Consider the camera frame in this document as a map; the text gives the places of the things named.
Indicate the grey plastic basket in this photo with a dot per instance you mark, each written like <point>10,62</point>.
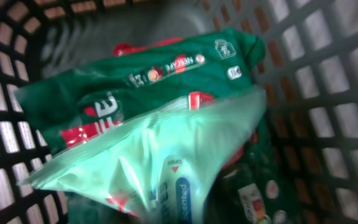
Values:
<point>310,74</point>

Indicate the pale green wipes packet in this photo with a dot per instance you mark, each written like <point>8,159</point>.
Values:
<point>159,166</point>

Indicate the green Nescafe coffee bag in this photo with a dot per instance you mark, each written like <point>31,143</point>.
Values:
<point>85,102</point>

